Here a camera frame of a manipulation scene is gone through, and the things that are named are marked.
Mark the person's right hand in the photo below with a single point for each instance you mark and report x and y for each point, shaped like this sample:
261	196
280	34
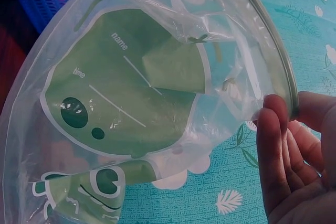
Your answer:
315	161

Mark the person's right thumb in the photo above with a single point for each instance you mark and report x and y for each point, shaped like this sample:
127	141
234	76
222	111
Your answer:
317	108

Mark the clear frog print zip bag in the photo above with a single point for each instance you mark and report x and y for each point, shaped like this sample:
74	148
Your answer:
118	90

